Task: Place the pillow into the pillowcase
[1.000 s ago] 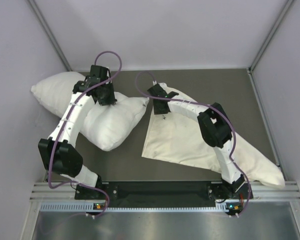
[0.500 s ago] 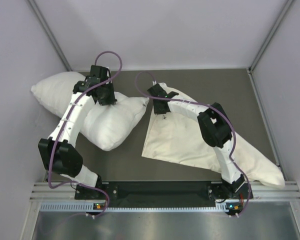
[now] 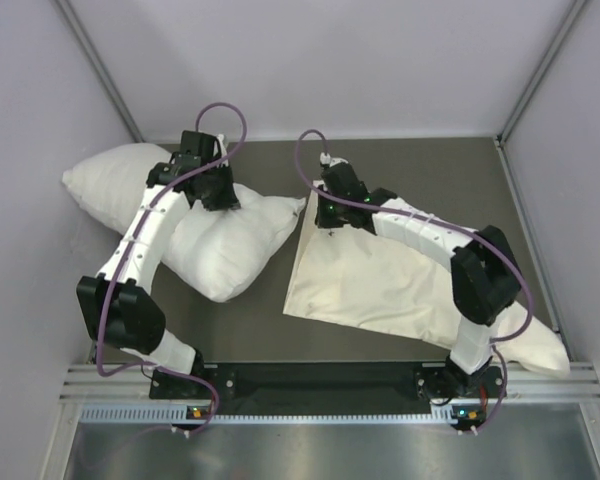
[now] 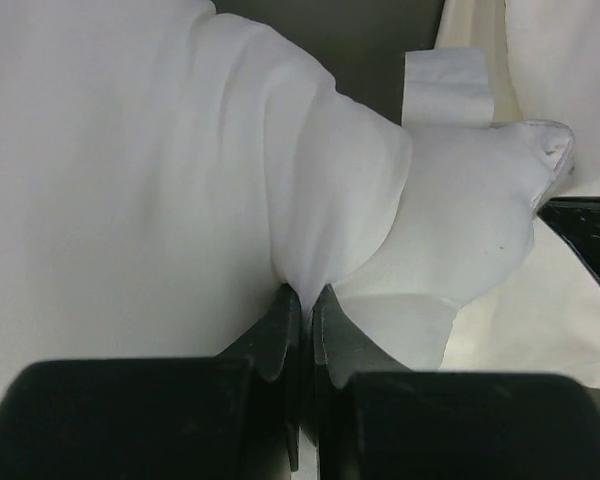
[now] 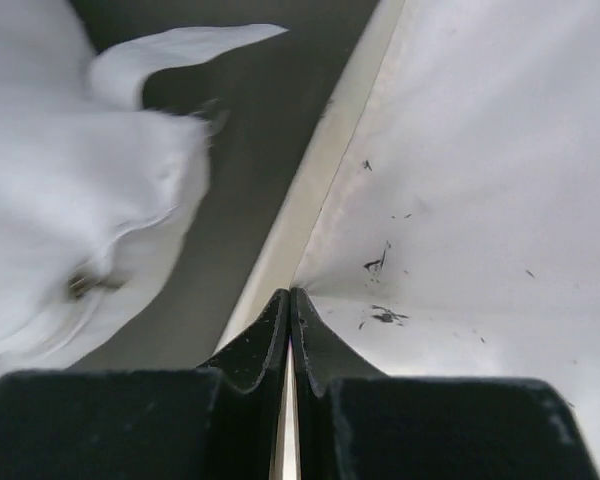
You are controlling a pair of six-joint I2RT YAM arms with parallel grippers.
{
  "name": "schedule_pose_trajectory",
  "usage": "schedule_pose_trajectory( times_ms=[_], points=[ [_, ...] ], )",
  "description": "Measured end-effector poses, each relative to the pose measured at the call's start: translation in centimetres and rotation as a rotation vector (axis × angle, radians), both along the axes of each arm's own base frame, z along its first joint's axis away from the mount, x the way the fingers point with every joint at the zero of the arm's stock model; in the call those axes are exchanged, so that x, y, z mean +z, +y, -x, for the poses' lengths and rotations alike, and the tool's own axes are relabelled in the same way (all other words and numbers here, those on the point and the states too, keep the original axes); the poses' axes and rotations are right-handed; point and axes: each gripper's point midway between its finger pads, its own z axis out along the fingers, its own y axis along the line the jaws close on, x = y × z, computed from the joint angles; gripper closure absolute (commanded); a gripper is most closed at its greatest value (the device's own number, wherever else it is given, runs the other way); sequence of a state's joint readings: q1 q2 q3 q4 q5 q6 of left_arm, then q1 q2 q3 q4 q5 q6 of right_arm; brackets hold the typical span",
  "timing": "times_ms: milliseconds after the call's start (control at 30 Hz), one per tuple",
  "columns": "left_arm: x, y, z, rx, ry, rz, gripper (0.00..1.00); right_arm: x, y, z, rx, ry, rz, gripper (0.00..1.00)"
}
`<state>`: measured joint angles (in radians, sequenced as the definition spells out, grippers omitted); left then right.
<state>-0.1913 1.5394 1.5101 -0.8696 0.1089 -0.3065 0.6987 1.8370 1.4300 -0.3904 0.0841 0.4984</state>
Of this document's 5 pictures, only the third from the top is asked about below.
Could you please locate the grey slotted cable duct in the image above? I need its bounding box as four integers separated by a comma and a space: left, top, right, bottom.
79, 403, 486, 425

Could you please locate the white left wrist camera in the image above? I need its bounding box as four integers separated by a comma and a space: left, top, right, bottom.
214, 134, 228, 159

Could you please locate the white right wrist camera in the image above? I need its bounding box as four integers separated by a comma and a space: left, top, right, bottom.
319, 152, 348, 170

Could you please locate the left aluminium corner post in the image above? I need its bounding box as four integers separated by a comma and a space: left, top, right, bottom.
51, 0, 145, 143

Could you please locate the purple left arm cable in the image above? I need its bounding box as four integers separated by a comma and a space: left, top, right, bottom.
94, 102, 249, 436

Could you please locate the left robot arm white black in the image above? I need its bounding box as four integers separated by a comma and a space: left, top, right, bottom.
76, 130, 240, 397

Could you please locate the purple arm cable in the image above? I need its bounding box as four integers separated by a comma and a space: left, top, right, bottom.
94, 102, 249, 436
295, 129, 536, 434

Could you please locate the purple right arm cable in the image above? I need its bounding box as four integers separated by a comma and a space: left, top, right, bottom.
295, 129, 536, 434

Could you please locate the cream pillowcase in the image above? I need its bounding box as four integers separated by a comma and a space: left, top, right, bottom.
283, 195, 570, 376

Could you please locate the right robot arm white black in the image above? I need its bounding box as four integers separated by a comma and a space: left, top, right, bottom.
315, 153, 521, 399

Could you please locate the white pillow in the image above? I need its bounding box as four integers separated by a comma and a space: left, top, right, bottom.
62, 143, 306, 302

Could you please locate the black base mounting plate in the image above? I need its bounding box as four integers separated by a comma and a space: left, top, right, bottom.
202, 361, 504, 414

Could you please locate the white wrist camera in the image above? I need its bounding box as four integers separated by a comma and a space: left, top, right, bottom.
319, 152, 348, 170
214, 134, 228, 159

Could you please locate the right aluminium corner post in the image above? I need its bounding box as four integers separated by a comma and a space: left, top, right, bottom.
494, 0, 590, 149

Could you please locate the aluminium corner post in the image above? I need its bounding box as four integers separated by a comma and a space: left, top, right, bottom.
494, 0, 590, 149
51, 0, 145, 143

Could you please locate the aluminium frame rail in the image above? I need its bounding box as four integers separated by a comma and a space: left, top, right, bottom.
59, 362, 600, 404

